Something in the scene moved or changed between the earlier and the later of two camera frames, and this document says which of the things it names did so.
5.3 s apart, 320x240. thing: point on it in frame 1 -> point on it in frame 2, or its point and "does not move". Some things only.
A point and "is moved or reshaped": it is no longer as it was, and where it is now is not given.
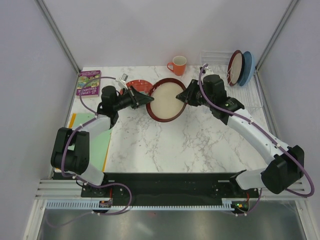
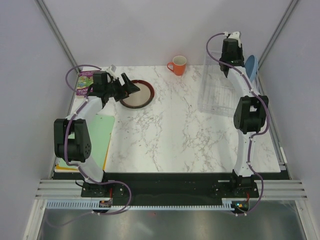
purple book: [92, 88] does not move
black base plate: [167, 188] does not move
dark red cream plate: [166, 107] is moved or reshaped
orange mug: [179, 65] does not move
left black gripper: [137, 98] -> [126, 90]
